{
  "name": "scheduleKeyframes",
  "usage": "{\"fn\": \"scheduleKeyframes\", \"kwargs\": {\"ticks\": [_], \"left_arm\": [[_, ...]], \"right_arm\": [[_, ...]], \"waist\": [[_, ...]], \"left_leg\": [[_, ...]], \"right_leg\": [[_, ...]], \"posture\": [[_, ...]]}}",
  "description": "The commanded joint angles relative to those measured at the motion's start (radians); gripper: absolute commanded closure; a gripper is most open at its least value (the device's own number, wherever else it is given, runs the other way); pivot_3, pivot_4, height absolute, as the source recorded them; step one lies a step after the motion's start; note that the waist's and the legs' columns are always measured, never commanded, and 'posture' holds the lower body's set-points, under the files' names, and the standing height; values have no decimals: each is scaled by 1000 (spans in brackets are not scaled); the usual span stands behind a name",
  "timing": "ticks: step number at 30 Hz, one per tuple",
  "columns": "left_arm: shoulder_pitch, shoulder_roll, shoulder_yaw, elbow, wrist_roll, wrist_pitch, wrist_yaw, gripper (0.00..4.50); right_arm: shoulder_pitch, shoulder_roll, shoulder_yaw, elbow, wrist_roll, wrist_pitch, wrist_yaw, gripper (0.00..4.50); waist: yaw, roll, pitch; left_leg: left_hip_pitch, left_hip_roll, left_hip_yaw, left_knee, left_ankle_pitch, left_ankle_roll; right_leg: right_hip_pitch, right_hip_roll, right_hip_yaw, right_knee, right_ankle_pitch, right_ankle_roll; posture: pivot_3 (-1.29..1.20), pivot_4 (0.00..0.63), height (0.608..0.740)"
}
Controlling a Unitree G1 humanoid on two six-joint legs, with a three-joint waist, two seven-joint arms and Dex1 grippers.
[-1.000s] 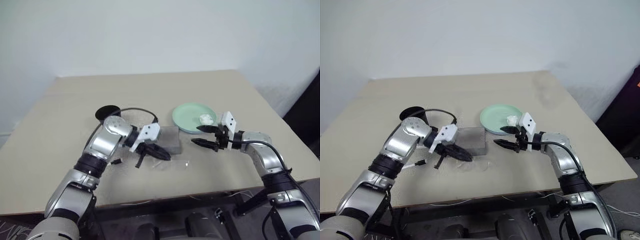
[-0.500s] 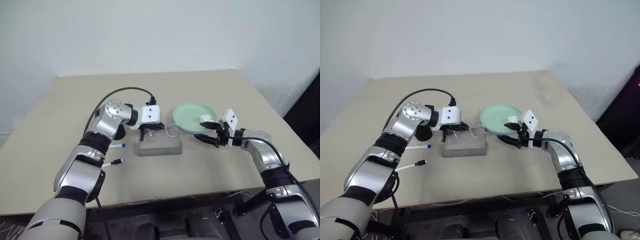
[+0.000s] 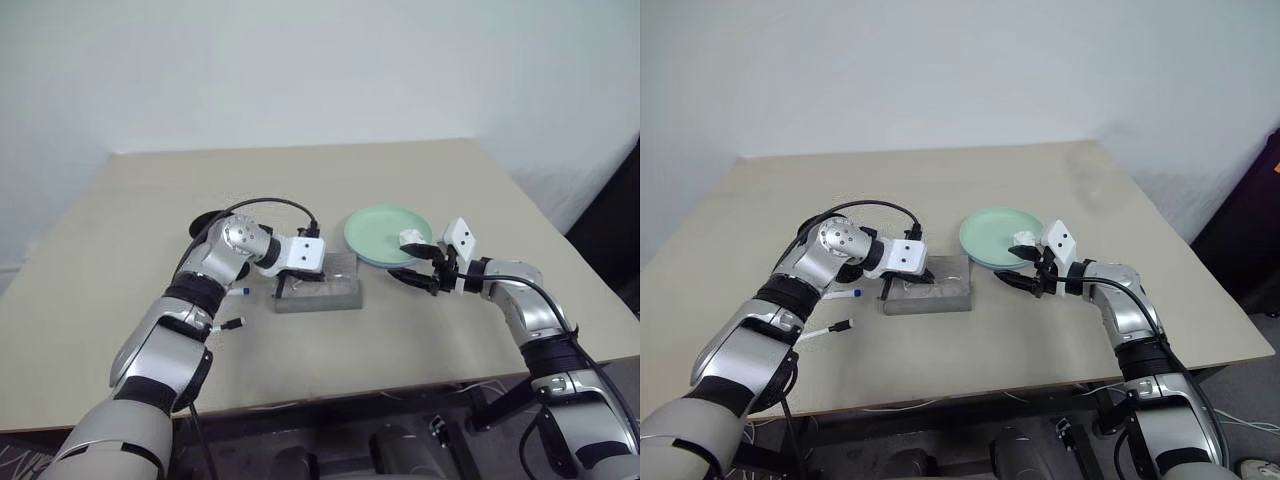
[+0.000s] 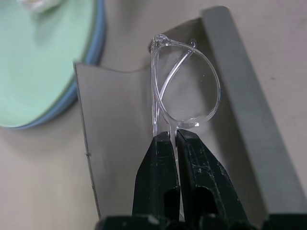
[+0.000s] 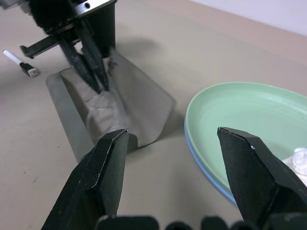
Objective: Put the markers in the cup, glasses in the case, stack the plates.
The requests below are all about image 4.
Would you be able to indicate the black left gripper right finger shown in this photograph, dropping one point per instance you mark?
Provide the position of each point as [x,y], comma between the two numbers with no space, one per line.
[208,182]

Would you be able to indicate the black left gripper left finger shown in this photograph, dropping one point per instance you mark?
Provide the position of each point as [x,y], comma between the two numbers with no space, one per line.
[156,172]

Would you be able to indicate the clear plastic glasses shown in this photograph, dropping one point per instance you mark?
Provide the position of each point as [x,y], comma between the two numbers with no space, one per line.
[182,83]

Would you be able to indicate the grey glasses case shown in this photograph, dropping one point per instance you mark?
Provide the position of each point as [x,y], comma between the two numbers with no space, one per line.
[239,107]

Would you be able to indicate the blue plate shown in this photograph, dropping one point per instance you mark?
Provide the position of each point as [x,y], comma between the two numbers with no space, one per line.
[96,48]

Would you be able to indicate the green plate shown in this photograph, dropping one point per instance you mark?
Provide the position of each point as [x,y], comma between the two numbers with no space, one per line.
[40,60]

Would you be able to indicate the crumpled clear plastic wrap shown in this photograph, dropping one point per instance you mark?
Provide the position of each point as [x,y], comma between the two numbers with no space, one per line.
[36,4]

